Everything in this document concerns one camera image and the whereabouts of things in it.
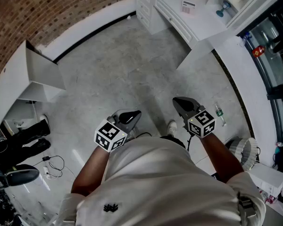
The small red and teal item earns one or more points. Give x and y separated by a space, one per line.
279 147

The person's left forearm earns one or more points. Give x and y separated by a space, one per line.
92 171

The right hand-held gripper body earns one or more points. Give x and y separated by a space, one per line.
200 123

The white desk with drawers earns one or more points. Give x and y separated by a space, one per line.
202 25

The black office chair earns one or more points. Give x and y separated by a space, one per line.
22 174

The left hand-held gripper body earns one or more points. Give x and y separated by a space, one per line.
109 135

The person's white shirt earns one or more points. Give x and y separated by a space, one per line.
155 185

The person's white left shoe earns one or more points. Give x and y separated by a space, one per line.
132 134

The person's black trousers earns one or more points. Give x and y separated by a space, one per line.
173 141

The white power strip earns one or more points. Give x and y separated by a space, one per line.
47 172

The white counter cabinet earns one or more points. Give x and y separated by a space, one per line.
11 79

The red round ornament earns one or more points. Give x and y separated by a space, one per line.
258 51

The white cardboard box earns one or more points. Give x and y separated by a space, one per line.
268 178

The person's right forearm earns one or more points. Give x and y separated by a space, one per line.
221 156

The clear plastic bottle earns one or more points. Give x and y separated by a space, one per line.
219 114

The black framed glass window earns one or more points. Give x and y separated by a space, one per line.
271 55

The white and pink calculator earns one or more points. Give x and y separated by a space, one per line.
188 7

